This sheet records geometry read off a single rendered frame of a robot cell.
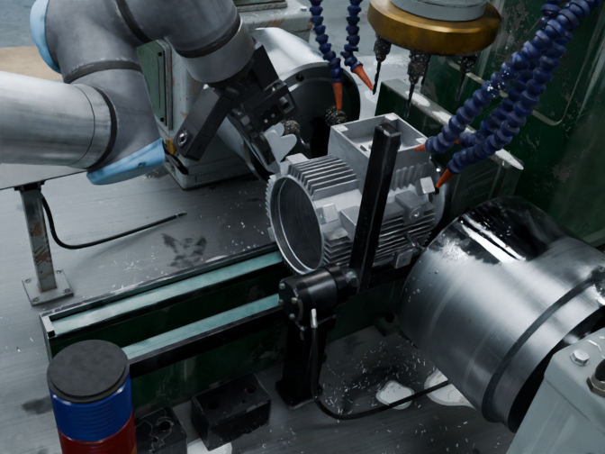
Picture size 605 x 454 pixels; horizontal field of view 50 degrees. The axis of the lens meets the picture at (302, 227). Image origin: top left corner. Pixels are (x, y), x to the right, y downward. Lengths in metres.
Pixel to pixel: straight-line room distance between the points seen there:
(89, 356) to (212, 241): 0.78
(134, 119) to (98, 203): 0.67
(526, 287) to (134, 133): 0.47
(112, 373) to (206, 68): 0.42
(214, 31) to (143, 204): 0.67
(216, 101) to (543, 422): 0.53
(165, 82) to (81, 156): 0.69
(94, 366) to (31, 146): 0.23
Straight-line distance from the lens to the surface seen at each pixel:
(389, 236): 0.99
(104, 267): 1.25
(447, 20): 0.90
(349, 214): 0.93
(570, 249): 0.83
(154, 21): 0.78
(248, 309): 0.99
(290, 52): 1.18
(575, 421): 0.71
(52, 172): 1.05
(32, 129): 0.65
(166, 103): 1.40
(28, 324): 1.17
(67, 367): 0.53
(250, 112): 0.87
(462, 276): 0.80
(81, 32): 0.79
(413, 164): 1.00
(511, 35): 1.12
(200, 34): 0.79
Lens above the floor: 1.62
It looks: 37 degrees down
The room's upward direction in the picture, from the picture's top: 7 degrees clockwise
